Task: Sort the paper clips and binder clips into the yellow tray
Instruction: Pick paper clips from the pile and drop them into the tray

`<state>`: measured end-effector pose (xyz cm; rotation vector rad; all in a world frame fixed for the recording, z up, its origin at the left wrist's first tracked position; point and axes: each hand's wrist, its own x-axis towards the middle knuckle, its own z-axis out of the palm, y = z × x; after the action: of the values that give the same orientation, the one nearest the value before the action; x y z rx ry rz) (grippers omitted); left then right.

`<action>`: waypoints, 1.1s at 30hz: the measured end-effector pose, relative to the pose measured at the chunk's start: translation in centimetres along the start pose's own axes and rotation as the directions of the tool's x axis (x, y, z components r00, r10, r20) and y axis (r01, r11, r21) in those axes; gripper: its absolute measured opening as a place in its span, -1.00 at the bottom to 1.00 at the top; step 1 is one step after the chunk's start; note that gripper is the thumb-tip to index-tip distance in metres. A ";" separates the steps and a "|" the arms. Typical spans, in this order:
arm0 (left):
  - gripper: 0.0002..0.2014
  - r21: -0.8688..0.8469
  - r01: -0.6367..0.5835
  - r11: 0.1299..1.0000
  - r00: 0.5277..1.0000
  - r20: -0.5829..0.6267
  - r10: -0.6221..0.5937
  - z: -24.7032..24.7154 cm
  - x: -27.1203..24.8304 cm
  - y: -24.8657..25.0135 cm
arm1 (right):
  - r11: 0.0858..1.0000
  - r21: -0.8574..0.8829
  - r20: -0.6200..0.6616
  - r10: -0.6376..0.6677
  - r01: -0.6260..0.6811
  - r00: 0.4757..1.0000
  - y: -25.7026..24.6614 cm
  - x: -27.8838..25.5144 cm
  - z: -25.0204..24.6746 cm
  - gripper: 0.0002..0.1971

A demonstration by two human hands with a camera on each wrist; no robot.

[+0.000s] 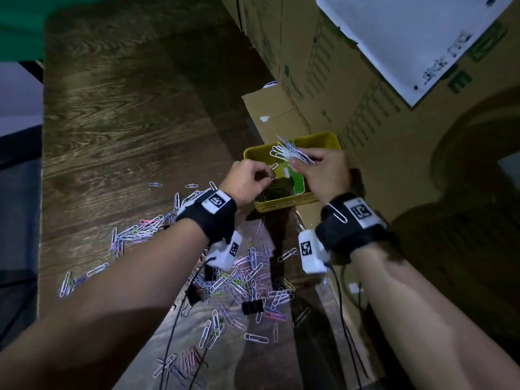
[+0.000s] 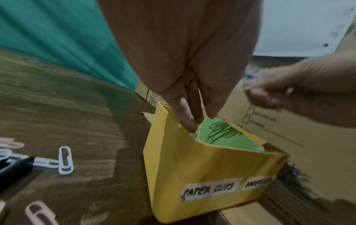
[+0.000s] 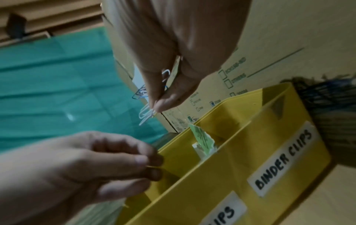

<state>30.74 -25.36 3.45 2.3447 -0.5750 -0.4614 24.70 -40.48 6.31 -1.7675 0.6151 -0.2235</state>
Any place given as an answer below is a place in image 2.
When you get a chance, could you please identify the person's left hand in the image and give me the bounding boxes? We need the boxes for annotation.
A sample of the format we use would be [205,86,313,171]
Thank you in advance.
[97,0,263,133]

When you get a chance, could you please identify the person's right hand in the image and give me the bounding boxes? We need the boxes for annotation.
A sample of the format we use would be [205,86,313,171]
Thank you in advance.
[243,51,356,128]

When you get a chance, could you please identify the yellow plastic tray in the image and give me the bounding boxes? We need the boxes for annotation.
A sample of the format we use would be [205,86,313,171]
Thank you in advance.
[143,102,290,224]

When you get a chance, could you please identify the pile of coloured paper clips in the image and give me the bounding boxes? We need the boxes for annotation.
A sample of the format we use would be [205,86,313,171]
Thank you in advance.
[0,137,75,225]

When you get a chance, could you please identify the group of black binder clips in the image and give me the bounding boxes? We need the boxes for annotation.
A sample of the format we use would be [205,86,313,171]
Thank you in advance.
[0,156,37,194]

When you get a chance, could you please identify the large printed cardboard box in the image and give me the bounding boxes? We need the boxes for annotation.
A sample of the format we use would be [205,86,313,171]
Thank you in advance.
[217,39,356,225]

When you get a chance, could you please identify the white paper sheet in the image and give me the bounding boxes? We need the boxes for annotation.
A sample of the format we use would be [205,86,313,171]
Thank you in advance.
[253,0,356,58]

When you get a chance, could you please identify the green divider card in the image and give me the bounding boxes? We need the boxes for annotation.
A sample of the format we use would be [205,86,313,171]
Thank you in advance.
[194,116,265,152]

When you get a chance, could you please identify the green cloth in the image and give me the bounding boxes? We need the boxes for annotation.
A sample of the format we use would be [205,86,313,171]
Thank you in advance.
[0,0,140,89]

